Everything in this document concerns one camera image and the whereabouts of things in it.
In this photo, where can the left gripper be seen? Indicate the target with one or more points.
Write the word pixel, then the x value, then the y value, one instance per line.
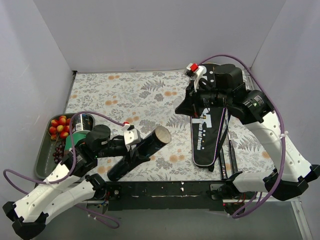
pixel 130 152

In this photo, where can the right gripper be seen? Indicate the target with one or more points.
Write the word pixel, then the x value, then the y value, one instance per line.
pixel 192 97

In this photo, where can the black shuttlecock tube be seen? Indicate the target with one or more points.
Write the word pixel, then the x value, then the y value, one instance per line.
pixel 148 146

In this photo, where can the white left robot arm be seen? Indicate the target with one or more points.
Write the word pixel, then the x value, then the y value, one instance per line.
pixel 69 183

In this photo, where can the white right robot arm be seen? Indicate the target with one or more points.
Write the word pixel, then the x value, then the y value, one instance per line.
pixel 292 173

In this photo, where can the white badminton racket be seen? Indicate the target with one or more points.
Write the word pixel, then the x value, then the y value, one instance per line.
pixel 227 123

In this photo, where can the black badminton racket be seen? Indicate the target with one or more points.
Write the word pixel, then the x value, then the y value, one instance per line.
pixel 231 163

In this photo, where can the black racket cover bag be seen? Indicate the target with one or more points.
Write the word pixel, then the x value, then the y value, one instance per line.
pixel 208 135

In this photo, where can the floral tablecloth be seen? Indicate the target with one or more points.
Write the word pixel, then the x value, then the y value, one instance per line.
pixel 144 99

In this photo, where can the black printed can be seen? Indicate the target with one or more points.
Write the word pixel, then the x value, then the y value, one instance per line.
pixel 83 123

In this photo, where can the dark fake grapes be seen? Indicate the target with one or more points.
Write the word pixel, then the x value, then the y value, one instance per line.
pixel 58 153

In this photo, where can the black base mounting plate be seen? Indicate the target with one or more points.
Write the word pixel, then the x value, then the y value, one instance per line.
pixel 163 195

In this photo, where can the red yellow fake fruit bunch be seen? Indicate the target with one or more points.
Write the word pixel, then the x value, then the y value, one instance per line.
pixel 59 128

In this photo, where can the dark green tray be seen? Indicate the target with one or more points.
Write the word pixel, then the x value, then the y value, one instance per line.
pixel 45 161

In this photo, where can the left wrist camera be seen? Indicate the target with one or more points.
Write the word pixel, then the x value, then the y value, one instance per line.
pixel 131 135

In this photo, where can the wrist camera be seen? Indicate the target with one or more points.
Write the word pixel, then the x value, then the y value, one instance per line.
pixel 131 135
pixel 195 73

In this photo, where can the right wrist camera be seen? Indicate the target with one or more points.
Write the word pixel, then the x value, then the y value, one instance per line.
pixel 195 73

